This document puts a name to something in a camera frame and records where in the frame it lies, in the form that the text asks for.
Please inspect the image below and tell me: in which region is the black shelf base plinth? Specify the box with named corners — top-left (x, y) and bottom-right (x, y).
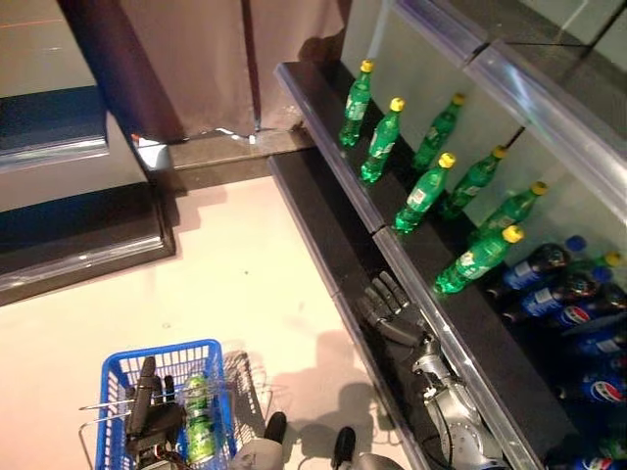
top-left (267, 149), bottom-right (432, 470)

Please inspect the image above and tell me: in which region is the green Sprite bottle yellow cap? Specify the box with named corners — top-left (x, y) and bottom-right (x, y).
top-left (572, 250), bottom-right (624, 275)
top-left (360, 97), bottom-right (407, 184)
top-left (338, 59), bottom-right (376, 148)
top-left (433, 224), bottom-right (526, 295)
top-left (394, 152), bottom-right (458, 234)

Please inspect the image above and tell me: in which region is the dark side display stand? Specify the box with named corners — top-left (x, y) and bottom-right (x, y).
top-left (0, 85), bottom-right (176, 307)

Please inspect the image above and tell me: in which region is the silver left robot leg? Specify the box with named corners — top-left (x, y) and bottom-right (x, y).
top-left (229, 410), bottom-right (290, 470)

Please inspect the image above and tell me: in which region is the dark stone floor ledge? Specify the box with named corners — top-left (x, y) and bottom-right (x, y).
top-left (161, 124), bottom-right (317, 182)

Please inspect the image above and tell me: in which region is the blue plastic shopping basket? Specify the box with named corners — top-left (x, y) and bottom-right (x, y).
top-left (77, 338), bottom-right (241, 470)

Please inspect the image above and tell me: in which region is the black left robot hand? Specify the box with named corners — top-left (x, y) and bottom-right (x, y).
top-left (122, 355), bottom-right (187, 455)

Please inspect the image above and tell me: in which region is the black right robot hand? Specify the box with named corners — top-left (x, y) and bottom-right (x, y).
top-left (355, 271), bottom-right (440, 353)

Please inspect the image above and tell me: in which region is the shiny curtain pole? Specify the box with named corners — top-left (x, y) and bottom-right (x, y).
top-left (238, 0), bottom-right (265, 146)

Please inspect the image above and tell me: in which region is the brown cloth curtain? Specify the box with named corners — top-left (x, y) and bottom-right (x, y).
top-left (56, 0), bottom-right (354, 148)

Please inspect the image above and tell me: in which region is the dark metal shelf board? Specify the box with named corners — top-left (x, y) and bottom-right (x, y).
top-left (273, 61), bottom-right (627, 470)
top-left (394, 0), bottom-right (627, 212)

